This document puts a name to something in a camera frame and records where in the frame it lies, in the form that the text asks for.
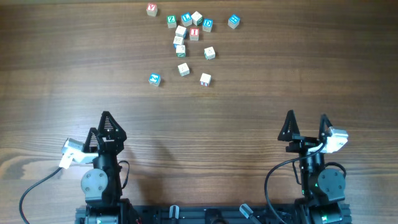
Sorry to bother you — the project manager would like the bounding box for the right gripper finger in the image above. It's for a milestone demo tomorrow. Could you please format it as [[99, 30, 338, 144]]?
[[277, 110, 300, 141], [318, 114, 332, 142]]

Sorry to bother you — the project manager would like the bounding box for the red I letter block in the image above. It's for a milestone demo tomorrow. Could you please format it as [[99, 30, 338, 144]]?
[[190, 28, 200, 41]]

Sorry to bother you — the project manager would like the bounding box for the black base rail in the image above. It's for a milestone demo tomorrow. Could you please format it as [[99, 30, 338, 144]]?
[[75, 200, 352, 224]]

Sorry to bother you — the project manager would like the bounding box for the white block letter A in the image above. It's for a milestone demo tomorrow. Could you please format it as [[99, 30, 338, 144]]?
[[204, 47, 216, 60]]

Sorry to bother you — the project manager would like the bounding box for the white block red H side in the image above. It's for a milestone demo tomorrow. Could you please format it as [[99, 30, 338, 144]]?
[[200, 73, 211, 86]]

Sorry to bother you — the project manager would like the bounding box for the right black camera cable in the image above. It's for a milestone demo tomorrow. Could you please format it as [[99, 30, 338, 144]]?
[[264, 141, 327, 224]]

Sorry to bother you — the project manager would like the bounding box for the blue block far right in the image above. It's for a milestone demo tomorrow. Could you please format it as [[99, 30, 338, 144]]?
[[228, 14, 240, 29]]

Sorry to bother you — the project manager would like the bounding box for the red Y letter block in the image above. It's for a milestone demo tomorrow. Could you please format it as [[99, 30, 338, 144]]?
[[146, 3, 158, 17]]

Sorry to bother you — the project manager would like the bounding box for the white block blue X side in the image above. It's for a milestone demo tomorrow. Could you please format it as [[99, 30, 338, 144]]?
[[173, 36, 184, 49]]

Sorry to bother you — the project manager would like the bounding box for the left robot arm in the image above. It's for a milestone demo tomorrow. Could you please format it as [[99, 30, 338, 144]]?
[[75, 111, 137, 224]]

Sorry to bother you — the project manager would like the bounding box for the plain wooden block six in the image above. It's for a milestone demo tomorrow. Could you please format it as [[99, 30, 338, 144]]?
[[177, 63, 190, 77]]

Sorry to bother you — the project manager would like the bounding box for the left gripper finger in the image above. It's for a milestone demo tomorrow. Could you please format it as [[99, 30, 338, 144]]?
[[83, 128, 99, 153], [98, 111, 120, 133]]

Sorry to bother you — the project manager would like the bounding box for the blue D letter block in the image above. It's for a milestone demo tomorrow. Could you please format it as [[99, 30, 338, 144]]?
[[202, 19, 213, 32]]

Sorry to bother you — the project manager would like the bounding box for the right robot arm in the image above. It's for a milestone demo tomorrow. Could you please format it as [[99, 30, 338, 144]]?
[[277, 110, 348, 223]]

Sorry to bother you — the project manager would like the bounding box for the blue number two block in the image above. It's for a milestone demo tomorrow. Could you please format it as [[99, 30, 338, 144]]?
[[149, 73, 161, 86]]

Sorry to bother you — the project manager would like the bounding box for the green Z letter block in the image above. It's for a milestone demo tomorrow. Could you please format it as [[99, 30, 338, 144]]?
[[167, 15, 177, 28]]

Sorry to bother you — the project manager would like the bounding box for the blue L letter block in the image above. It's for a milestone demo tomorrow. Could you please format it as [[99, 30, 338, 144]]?
[[181, 12, 193, 27]]

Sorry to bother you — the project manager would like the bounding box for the white block green Z side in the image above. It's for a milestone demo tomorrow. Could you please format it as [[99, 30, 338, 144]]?
[[175, 45, 186, 57]]

